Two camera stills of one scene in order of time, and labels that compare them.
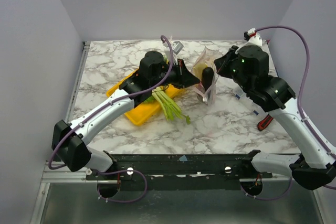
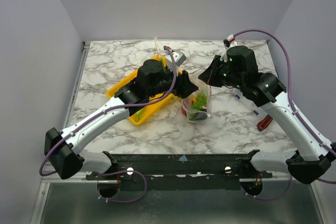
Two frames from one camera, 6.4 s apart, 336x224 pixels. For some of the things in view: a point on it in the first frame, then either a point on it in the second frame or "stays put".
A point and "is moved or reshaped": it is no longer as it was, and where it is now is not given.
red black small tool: [263, 124] stays put
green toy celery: [171, 109] -> [138, 115]
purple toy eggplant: [207, 76] is moved or reshaped
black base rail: [181, 171] stays put
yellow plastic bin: [138, 115] stays put
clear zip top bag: [204, 70] -> [197, 107]
